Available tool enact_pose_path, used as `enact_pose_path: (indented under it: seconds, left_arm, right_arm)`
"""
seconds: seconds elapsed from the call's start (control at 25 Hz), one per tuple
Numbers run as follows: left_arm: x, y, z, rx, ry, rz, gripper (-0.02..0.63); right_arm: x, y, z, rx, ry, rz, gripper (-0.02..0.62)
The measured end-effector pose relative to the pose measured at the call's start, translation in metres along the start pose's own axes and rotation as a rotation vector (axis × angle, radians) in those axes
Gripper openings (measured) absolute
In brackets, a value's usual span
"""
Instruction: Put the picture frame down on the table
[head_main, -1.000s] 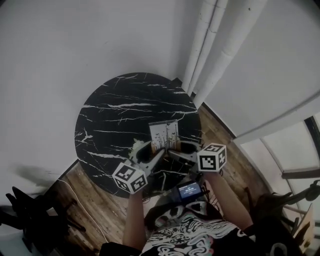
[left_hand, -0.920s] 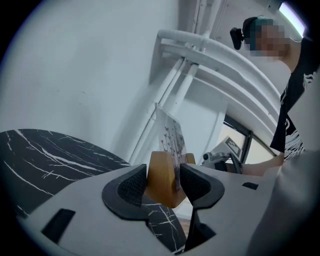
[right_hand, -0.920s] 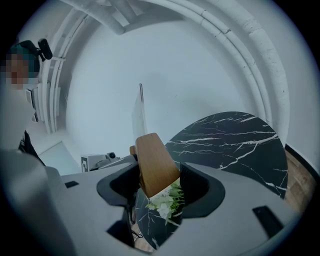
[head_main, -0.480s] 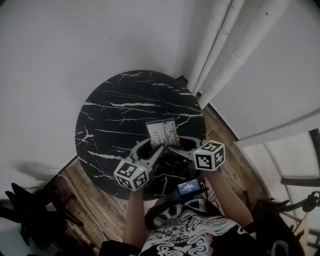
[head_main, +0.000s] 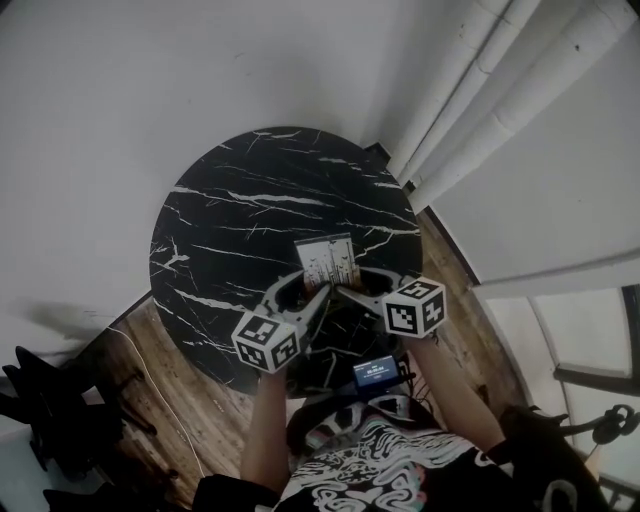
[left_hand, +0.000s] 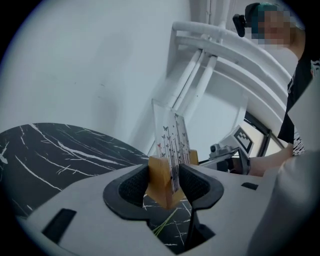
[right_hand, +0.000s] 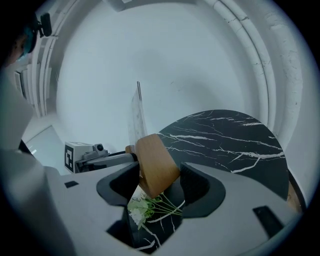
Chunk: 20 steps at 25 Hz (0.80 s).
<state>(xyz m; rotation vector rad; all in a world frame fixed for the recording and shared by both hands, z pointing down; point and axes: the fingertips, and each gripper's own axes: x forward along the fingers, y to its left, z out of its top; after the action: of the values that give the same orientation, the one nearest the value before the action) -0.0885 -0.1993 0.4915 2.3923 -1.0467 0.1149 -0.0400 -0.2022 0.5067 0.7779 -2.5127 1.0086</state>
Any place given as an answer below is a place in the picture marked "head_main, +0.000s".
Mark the white printed card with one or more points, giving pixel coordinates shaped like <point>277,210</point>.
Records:
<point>327,260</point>

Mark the black office chair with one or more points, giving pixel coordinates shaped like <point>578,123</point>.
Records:
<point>60,425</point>

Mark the thick white pipe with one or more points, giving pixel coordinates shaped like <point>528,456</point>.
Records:
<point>510,110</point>

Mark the black printed shirt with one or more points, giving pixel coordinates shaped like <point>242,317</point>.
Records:
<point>380,460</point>

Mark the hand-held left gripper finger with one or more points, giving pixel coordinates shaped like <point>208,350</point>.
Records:
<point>277,292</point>
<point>315,305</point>

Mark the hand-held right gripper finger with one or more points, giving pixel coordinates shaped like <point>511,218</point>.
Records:
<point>390,280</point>
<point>362,300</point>

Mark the black framed window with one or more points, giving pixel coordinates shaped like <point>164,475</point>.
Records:
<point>590,330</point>

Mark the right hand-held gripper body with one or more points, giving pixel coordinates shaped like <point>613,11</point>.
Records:
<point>412,307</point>

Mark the person's left forearm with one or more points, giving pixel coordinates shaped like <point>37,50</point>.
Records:
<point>267,430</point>

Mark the small black screen device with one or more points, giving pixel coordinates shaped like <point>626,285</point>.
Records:
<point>376,374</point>

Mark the thin white pipe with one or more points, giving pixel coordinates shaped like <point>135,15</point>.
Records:
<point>465,105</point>
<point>440,90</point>

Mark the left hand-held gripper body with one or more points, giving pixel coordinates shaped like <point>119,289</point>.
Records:
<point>267,342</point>

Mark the round black marble table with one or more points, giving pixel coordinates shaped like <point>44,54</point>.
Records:
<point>260,210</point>

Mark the black headphones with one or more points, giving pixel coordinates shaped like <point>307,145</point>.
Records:
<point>612,425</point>

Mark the person's right forearm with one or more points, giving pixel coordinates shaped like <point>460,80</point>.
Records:
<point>450,385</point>

